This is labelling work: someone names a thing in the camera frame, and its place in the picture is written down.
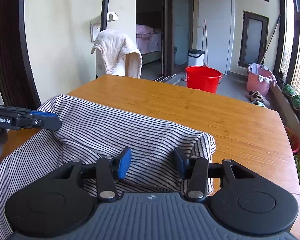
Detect grey striped knit garment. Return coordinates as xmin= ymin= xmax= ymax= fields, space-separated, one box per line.
xmin=0 ymin=95 xmax=216 ymax=239

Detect white floor washer vacuum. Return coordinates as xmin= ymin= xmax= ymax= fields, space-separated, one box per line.
xmin=91 ymin=0 xmax=125 ymax=77

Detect red plastic bucket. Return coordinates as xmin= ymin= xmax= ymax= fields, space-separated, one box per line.
xmin=186 ymin=66 xmax=222 ymax=94

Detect slippers on floor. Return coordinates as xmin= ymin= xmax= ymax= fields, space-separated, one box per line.
xmin=248 ymin=90 xmax=270 ymax=108

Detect cream towel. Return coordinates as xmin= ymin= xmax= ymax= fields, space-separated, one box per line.
xmin=91 ymin=29 xmax=142 ymax=79

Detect red pot with grass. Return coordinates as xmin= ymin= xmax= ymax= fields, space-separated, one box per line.
xmin=284 ymin=126 xmax=300 ymax=155

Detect pink laundry basket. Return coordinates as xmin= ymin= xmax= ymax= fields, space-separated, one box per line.
xmin=247 ymin=63 xmax=277 ymax=96

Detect white pedal trash bin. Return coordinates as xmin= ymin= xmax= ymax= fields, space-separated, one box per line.
xmin=188 ymin=49 xmax=205 ymax=66

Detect green potted plant near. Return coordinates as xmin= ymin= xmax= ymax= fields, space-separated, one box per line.
xmin=291 ymin=94 xmax=300 ymax=111

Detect green potted plant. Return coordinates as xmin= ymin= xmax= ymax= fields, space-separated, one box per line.
xmin=282 ymin=84 xmax=296 ymax=98
xmin=291 ymin=94 xmax=300 ymax=111

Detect green potted plant far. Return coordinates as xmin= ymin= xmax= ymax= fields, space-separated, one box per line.
xmin=282 ymin=84 xmax=296 ymax=98

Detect pink bed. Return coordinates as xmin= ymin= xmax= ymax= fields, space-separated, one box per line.
xmin=136 ymin=24 xmax=162 ymax=54

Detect wall power socket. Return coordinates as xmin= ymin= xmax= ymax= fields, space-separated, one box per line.
xmin=90 ymin=21 xmax=100 ymax=42

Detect broom with red handle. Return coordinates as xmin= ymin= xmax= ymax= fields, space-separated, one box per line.
xmin=198 ymin=19 xmax=209 ymax=67

